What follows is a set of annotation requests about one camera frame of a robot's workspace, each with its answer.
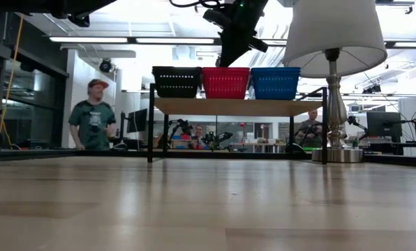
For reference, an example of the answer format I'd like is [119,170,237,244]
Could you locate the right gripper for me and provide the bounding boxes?
[202,0,270,67]

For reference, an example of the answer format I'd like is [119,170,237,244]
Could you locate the black plastic basket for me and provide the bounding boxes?
[151,69,202,99]
[151,66,203,72]

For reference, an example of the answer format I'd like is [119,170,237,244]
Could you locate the wooden shelf with black legs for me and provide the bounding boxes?
[147,86,329,165]

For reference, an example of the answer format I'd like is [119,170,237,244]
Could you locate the person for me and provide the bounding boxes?
[294,109,326,148]
[68,78,117,151]
[189,124,209,150]

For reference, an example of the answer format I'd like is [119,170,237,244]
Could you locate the white cylindrical lamp shade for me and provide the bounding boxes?
[281,0,389,164]

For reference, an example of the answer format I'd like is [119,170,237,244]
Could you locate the black computer monitor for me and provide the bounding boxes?
[120,108,149,149]
[366,111,403,139]

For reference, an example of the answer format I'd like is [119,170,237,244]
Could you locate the black round ceiling device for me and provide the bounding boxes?
[98,58,113,73]

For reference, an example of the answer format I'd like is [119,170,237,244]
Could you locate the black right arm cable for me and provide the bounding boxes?
[168,0,226,10]

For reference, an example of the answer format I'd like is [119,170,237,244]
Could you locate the black aluminium table frame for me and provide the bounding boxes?
[0,148,416,169]

